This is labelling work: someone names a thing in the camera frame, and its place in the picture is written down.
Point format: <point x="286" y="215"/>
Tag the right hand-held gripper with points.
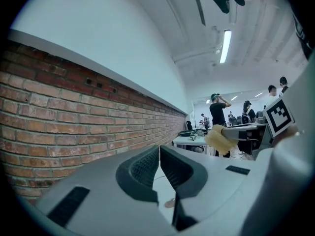
<point x="279" y="118"/>

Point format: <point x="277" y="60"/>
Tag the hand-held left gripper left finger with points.
<point x="103" y="181"/>

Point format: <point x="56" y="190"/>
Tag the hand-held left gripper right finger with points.
<point x="216" y="181"/>

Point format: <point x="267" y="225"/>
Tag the yellow sponge piece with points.
<point x="217" y="139"/>

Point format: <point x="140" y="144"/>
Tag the person's right forearm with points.
<point x="290" y="131"/>

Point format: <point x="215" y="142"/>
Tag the white background table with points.
<point x="189" y="141"/>

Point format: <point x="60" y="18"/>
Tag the small gray device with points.
<point x="193" y="137"/>

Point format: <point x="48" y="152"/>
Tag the black pan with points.
<point x="187" y="132"/>

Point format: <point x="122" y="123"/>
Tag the black office chair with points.
<point x="189" y="125"/>

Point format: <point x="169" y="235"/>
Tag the long ceiling light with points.
<point x="225" y="45"/>

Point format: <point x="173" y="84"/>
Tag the white ceiling pipe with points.
<point x="194" y="54"/>

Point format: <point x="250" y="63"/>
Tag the person's black clothing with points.
<point x="304" y="40"/>

